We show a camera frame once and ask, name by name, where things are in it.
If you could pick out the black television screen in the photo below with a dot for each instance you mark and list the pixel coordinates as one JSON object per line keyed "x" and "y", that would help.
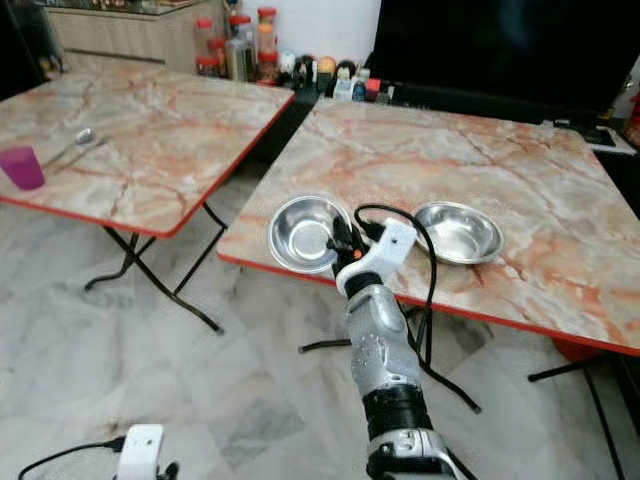
{"x": 500, "y": 45}

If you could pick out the steel red lid jar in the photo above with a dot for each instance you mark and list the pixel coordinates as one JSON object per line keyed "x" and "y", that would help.
{"x": 239, "y": 50}

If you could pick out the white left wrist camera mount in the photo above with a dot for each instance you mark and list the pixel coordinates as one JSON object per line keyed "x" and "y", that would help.
{"x": 141, "y": 450}

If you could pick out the small black figurine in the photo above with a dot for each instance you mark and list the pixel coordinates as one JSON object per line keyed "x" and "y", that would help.
{"x": 303, "y": 72}

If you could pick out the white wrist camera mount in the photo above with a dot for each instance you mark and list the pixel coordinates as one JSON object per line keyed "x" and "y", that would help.
{"x": 141, "y": 450}
{"x": 385, "y": 250}

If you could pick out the small white blue box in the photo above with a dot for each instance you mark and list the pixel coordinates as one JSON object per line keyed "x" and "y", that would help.
{"x": 343, "y": 87}

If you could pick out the red plastic stool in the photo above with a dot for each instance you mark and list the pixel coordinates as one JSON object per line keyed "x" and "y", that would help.
{"x": 578, "y": 350}

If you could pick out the steel spoon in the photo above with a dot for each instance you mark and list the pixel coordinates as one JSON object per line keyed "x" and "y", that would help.
{"x": 84, "y": 136}

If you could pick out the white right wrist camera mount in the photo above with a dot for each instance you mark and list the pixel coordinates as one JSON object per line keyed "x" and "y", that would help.
{"x": 385, "y": 250}

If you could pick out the light wooden cabinet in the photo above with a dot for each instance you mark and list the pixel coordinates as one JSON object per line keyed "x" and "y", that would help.
{"x": 130, "y": 35}

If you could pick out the purple plastic cup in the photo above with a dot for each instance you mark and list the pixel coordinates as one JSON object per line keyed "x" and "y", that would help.
{"x": 24, "y": 168}

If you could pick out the marble folding table with cup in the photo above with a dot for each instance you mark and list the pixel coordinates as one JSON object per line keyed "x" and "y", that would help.
{"x": 160, "y": 120}

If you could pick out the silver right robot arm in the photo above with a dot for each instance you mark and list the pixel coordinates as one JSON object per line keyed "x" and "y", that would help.
{"x": 384, "y": 340}

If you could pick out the tall orange red lid jar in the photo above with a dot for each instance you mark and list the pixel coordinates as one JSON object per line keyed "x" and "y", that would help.
{"x": 266, "y": 42}

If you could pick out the marble folding table with bowls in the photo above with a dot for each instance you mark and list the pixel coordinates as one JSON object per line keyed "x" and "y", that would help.
{"x": 540, "y": 200}

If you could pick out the dark furniture piece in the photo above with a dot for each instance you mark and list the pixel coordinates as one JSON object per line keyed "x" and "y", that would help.
{"x": 20, "y": 45}

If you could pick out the deep steel bowl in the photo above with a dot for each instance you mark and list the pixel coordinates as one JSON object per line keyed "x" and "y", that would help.
{"x": 300, "y": 235}

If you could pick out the yellow top small bottle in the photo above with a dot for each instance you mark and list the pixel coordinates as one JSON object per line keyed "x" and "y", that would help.
{"x": 326, "y": 68}

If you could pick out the shallow steel dish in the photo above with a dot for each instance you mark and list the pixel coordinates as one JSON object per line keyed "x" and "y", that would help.
{"x": 460, "y": 233}

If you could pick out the small red lid jar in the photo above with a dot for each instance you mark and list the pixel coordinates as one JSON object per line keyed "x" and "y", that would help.
{"x": 206, "y": 45}

